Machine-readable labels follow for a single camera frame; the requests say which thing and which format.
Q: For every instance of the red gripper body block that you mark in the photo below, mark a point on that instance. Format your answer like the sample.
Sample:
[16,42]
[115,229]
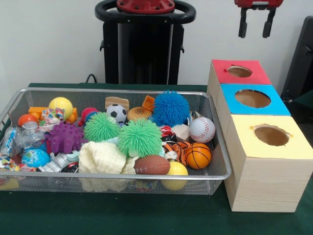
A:
[259,2]

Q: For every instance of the black upright panel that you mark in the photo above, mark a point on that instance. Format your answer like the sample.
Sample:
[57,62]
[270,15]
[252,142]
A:
[300,56]

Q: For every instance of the blue spiky rubber ball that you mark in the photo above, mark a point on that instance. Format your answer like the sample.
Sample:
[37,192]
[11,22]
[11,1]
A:
[171,107]

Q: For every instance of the dark green tablecloth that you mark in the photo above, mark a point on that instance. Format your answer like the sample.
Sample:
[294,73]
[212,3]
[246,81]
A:
[122,215]

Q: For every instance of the silver mesh bin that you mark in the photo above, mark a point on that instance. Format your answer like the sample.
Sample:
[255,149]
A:
[195,183]

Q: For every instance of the green spiky rubber ball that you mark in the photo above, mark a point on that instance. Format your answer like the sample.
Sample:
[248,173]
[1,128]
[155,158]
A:
[102,127]
[139,137]

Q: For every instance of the wooden three-hole box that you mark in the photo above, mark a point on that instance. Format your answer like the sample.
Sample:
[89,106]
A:
[264,181]

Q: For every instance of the green cloth side table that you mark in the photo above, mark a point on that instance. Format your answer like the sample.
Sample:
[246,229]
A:
[306,96]

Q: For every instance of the yellow smooth ball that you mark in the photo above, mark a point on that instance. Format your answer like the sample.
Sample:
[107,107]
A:
[177,170]

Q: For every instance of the brown football toy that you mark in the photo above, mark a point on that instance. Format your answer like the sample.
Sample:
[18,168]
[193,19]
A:
[151,165]

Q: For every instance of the orange basketball toy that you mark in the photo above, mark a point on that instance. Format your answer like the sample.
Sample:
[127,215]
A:
[198,155]

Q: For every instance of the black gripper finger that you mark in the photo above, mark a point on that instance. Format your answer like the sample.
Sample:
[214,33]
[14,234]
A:
[243,27]
[267,27]

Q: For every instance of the white baseball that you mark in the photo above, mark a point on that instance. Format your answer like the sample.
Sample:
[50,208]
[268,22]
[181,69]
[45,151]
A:
[201,129]

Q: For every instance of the black and white soccer ball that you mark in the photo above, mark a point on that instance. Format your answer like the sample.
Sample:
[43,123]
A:
[117,113]

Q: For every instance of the purple knobbly ball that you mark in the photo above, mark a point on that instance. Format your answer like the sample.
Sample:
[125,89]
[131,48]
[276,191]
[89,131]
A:
[64,138]

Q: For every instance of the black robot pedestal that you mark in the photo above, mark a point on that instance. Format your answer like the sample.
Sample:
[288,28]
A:
[112,49]

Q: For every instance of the cream knitted cloth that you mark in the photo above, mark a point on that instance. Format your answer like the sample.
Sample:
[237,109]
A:
[100,157]

